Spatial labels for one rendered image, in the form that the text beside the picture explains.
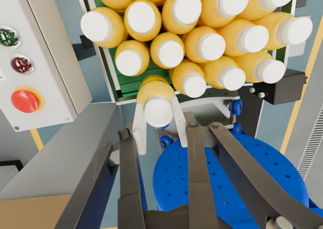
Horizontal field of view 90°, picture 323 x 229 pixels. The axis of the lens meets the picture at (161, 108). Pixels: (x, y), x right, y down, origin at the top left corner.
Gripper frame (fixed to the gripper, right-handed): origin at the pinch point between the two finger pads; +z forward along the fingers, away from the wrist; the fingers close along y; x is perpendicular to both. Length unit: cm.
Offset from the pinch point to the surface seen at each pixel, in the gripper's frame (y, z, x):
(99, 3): -9.3, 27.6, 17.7
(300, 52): 44, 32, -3
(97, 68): -46, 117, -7
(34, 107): -18.2, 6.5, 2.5
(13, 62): -17.7, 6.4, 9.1
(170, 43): 3.6, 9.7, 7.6
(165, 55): 2.4, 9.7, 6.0
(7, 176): -146, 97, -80
